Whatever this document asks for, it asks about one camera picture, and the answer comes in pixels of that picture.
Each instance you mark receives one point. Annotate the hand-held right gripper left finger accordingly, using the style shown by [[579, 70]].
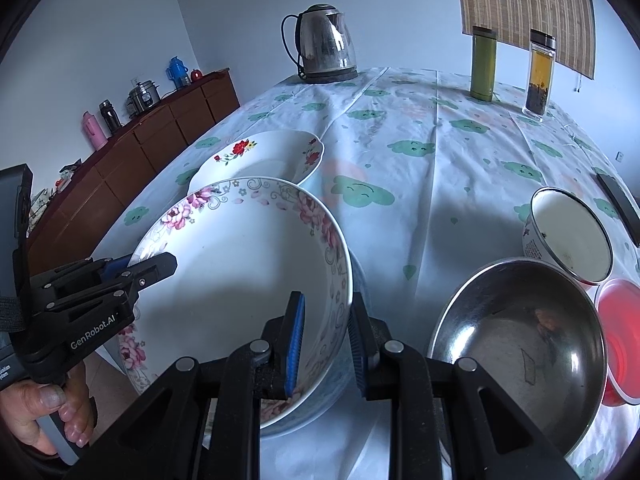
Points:
[[297, 345]]

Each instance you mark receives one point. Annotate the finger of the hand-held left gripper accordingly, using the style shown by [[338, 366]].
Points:
[[156, 266], [118, 266]]

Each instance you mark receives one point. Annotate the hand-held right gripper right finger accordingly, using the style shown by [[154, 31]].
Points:
[[357, 350]]

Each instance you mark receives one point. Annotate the pink floral deep plate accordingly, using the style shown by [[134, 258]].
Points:
[[225, 280]]

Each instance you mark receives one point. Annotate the stainless steel bowl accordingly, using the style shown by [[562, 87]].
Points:
[[525, 335]]

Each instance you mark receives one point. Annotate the red plastic bowl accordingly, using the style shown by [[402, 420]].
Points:
[[622, 330]]

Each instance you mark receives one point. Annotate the person's left hand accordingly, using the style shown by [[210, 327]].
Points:
[[50, 397]]

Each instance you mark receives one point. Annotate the brown wooden sideboard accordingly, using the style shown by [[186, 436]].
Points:
[[150, 145]]

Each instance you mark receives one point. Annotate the pink drinking bottle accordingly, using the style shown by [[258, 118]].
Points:
[[95, 132]]

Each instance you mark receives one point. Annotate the black drinking bottle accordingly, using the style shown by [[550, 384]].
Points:
[[110, 117]]

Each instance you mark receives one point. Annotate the red floral white plate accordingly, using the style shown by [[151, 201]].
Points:
[[265, 160]]

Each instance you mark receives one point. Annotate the cloud print tablecloth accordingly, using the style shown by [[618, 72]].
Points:
[[425, 170]]

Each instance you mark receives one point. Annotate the blue thermos jug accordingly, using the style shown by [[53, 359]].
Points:
[[177, 72]]

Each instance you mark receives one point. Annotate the small red ornament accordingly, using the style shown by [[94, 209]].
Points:
[[197, 75]]

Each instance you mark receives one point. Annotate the white enamel bowl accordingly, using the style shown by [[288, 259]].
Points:
[[565, 230]]

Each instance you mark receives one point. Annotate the stainless steel electric kettle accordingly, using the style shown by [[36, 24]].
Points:
[[325, 40]]

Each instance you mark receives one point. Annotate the black smartphone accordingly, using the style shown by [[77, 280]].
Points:
[[620, 200]]

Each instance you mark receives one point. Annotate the green insulated bottle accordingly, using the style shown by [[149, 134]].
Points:
[[483, 65]]

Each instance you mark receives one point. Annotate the glass tea bottle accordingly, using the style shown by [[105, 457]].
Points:
[[539, 75]]

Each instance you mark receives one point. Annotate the bamboo window blind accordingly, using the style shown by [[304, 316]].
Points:
[[530, 0]]

